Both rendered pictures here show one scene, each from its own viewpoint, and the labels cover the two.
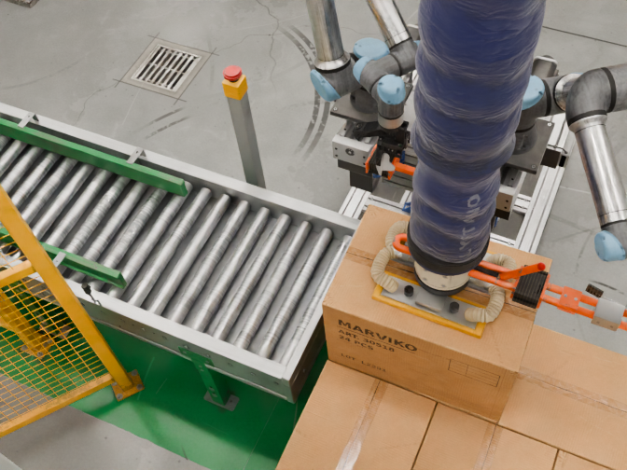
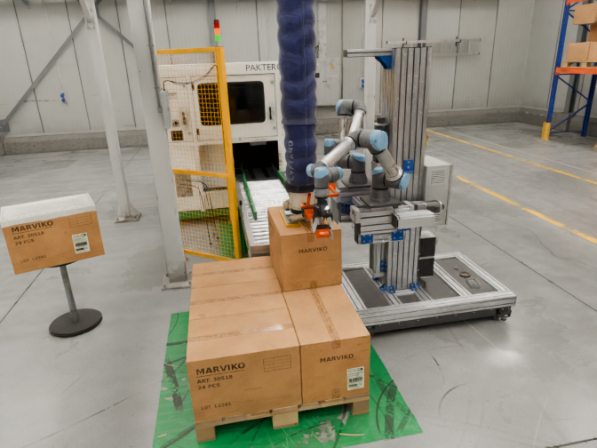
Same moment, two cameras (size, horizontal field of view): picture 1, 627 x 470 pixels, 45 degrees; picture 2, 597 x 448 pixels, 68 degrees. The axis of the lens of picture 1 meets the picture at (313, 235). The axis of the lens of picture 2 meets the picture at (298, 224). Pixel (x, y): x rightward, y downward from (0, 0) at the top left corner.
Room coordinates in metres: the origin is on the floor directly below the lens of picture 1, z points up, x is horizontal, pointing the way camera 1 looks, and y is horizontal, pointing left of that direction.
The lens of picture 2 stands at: (-0.78, -2.56, 1.98)
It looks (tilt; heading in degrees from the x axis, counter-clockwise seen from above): 20 degrees down; 49
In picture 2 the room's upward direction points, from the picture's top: 2 degrees counter-clockwise
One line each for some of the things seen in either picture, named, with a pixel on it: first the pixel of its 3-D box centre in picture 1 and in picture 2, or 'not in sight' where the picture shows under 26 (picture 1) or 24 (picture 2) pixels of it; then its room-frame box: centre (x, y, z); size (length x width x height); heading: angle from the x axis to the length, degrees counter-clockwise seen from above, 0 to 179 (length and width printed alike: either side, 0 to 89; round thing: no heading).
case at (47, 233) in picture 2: not in sight; (53, 231); (-0.15, 1.05, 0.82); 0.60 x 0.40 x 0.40; 170
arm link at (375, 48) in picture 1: (369, 62); (357, 161); (1.82, -0.25, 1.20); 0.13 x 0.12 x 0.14; 115
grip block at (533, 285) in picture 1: (530, 286); (309, 211); (1.00, -0.58, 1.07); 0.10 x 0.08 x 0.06; 149
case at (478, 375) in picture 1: (433, 311); (302, 244); (1.13, -0.36, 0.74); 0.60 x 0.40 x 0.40; 61
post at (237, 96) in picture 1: (252, 165); (334, 223); (2.04, 0.22, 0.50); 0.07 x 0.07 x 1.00; 60
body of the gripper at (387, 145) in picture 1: (392, 135); not in sight; (1.49, -0.27, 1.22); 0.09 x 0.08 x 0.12; 59
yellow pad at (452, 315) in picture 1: (430, 301); (289, 215); (1.05, -0.32, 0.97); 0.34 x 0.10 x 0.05; 59
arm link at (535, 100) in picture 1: (522, 100); (381, 176); (1.58, -0.69, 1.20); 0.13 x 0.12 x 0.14; 94
